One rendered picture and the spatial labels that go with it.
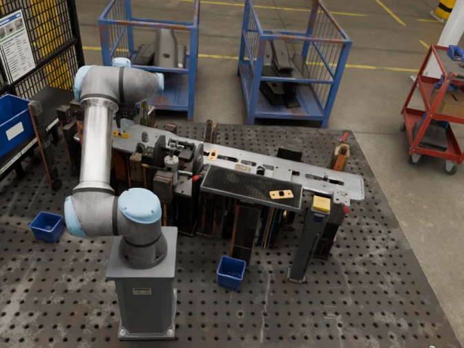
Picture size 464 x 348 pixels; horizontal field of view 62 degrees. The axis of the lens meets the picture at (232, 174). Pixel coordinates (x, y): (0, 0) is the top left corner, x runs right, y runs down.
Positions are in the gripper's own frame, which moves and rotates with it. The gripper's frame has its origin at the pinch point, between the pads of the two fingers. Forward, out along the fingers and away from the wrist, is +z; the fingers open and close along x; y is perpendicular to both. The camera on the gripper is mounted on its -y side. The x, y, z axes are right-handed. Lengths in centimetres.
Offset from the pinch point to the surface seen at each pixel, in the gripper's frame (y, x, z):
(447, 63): 220, 188, -2
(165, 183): 31.1, -37.1, -1.0
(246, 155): 61, -1, 3
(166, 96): -28, 191, 67
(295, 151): 85, 4, 0
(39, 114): -30.6, -15.5, -11.6
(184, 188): 36.9, -26.6, 8.5
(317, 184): 95, -15, 4
